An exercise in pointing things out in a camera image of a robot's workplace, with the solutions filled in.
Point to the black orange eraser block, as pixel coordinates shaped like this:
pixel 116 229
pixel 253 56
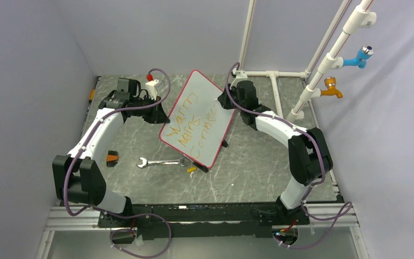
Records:
pixel 112 158

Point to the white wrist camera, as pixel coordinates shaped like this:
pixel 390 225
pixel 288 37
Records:
pixel 154 87
pixel 239 75

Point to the silver combination wrench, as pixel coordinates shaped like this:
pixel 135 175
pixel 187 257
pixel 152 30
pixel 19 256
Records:
pixel 145 163

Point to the yellow marker cap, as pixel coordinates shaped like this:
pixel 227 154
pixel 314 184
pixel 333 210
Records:
pixel 191 170

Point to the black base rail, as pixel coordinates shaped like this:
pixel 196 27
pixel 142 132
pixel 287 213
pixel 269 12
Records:
pixel 258 219

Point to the white pvc pipe frame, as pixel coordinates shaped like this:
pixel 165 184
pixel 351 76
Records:
pixel 360 17

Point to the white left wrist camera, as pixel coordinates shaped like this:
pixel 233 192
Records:
pixel 154 87

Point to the whiteboard with red rim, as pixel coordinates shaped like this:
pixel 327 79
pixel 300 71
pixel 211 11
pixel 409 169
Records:
pixel 198 124

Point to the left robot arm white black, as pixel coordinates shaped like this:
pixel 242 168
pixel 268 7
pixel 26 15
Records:
pixel 77 176

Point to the orange tap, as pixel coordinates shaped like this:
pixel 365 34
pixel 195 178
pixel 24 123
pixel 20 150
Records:
pixel 330 84

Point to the blue tap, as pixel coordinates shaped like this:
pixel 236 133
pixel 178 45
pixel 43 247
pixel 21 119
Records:
pixel 360 61

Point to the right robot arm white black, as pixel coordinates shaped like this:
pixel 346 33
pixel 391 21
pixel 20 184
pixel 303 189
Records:
pixel 308 154

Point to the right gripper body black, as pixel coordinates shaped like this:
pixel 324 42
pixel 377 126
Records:
pixel 233 91

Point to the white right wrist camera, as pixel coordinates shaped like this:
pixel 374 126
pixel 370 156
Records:
pixel 239 75

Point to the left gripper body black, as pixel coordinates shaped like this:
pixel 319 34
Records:
pixel 147 113

